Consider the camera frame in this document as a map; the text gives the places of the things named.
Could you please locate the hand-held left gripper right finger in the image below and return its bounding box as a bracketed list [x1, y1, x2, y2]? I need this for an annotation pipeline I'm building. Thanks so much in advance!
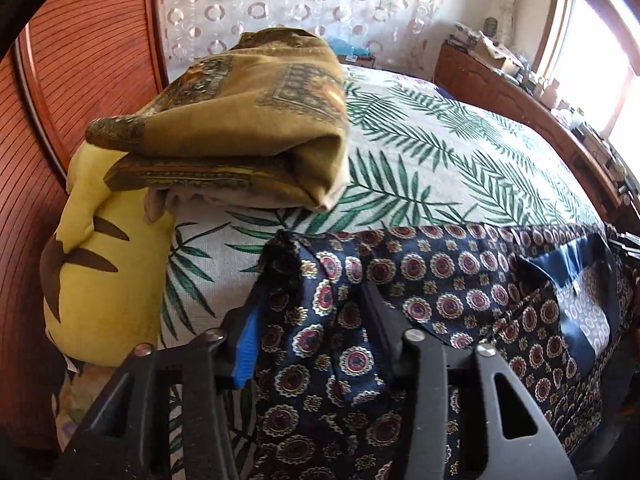
[361, 284, 577, 480]

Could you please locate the floral bed blanket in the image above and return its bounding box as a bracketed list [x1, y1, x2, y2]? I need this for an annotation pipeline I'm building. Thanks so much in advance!
[345, 62, 446, 97]

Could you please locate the wooden-framed window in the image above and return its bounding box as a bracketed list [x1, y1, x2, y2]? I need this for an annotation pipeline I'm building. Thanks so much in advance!
[532, 0, 640, 146]

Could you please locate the navy circle-patterned blouse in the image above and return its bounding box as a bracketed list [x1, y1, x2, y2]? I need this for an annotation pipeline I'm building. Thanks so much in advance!
[247, 225, 640, 480]

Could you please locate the yellow plush pillow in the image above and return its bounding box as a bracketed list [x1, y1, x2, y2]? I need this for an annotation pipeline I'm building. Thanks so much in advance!
[40, 142, 176, 371]

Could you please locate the blue box of cloths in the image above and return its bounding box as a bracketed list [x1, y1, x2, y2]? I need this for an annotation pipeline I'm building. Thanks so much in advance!
[327, 37, 376, 66]

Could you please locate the sheer circle-patterned wall curtain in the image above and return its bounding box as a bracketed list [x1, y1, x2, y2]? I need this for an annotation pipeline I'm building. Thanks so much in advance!
[152, 0, 493, 73]

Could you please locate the wooden louvered wardrobe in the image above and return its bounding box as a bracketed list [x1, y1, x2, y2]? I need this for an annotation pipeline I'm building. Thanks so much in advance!
[0, 0, 168, 456]

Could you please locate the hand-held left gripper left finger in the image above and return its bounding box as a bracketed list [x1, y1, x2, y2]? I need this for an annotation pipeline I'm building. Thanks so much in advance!
[50, 300, 263, 480]

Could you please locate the olive patterned folded garment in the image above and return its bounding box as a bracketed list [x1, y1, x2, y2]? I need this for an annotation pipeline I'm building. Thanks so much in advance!
[85, 30, 351, 223]

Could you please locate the open cardboard box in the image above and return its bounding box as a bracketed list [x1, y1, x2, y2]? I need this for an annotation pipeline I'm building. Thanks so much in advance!
[472, 30, 523, 73]

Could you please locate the long wooden cabinet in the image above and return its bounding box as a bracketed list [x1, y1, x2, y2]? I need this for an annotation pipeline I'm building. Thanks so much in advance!
[435, 42, 640, 226]

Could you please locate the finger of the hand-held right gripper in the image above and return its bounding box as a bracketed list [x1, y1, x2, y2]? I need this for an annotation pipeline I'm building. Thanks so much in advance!
[607, 232, 640, 266]

